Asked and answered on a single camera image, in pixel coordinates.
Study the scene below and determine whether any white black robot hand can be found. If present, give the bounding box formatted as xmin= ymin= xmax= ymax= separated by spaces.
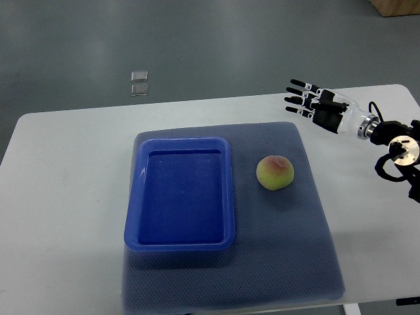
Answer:
xmin=284 ymin=79 xmax=372 ymax=139

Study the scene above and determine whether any green red peach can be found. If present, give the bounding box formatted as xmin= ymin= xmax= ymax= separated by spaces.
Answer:
xmin=256 ymin=156 xmax=295 ymax=191

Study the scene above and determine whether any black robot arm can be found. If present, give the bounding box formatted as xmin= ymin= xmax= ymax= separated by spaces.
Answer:
xmin=358 ymin=115 xmax=419 ymax=202

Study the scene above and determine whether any upper metal floor plate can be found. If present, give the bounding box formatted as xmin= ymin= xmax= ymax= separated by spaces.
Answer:
xmin=131 ymin=70 xmax=148 ymax=82

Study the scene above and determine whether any brown wooden box corner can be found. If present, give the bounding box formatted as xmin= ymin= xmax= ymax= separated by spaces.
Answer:
xmin=369 ymin=0 xmax=419 ymax=17

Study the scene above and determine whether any blue grey textured mat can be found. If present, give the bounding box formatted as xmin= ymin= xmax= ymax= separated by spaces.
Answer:
xmin=122 ymin=122 xmax=345 ymax=314

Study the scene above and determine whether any blue plastic tray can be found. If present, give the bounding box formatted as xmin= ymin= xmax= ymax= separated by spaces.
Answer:
xmin=124 ymin=137 xmax=236 ymax=253

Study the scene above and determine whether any white table leg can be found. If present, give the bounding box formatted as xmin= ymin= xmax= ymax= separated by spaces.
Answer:
xmin=343 ymin=303 xmax=361 ymax=315

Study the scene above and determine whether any black cable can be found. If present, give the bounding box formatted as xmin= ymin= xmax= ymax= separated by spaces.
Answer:
xmin=367 ymin=100 xmax=385 ymax=123

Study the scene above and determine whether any black bracket under table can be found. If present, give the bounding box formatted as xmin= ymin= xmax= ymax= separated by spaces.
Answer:
xmin=396 ymin=297 xmax=420 ymax=306

